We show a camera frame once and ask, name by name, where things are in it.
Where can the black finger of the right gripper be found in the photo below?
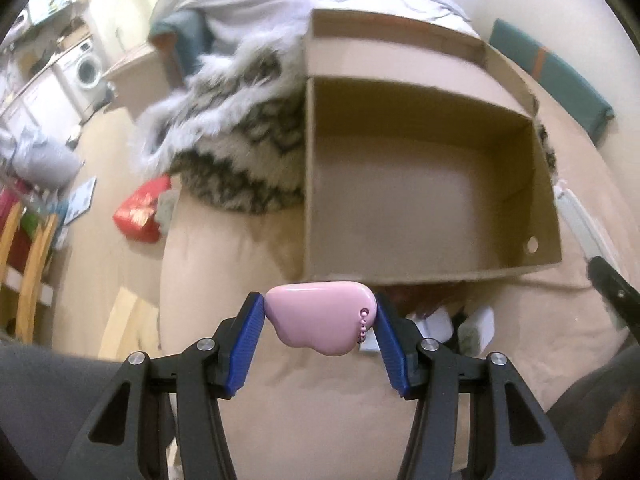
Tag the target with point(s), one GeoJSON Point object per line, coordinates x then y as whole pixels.
{"type": "Point", "coordinates": [620, 296]}

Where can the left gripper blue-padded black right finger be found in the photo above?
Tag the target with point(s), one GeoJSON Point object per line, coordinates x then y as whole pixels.
{"type": "Point", "coordinates": [511, 436]}

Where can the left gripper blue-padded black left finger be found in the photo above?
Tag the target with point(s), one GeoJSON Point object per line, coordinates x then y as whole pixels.
{"type": "Point", "coordinates": [122, 438]}

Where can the white charger adapter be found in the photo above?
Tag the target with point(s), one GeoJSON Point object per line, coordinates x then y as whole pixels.
{"type": "Point", "coordinates": [477, 331]}

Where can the pink heart-shaped case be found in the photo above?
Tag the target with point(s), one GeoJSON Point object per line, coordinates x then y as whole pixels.
{"type": "Point", "coordinates": [331, 318]}

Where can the white remote control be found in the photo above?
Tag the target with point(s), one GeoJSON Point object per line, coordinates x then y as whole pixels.
{"type": "Point", "coordinates": [582, 225]}

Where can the dark grey trouser leg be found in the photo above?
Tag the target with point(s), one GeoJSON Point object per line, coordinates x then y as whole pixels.
{"type": "Point", "coordinates": [45, 399]}

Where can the red gift box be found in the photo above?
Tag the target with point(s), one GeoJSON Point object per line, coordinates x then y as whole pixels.
{"type": "Point", "coordinates": [135, 217]}

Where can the teal cushion with orange stripe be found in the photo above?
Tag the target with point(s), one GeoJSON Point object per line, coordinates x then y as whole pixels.
{"type": "Point", "coordinates": [568, 87]}

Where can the wooden chair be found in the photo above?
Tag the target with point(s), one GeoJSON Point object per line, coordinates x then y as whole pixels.
{"type": "Point", "coordinates": [32, 291]}

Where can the blue white booklet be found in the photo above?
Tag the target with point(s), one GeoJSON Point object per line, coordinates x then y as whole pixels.
{"type": "Point", "coordinates": [80, 201]}

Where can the open cardboard box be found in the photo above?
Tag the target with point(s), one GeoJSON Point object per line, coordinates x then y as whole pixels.
{"type": "Point", "coordinates": [424, 160]}

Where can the grey stuffed bag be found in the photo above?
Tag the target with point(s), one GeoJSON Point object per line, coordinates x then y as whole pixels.
{"type": "Point", "coordinates": [44, 161]}

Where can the fluffy black-white patterned blanket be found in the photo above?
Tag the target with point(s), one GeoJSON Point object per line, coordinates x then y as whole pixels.
{"type": "Point", "coordinates": [235, 134]}

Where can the white washing machine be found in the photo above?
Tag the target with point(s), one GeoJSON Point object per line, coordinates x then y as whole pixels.
{"type": "Point", "coordinates": [81, 71]}

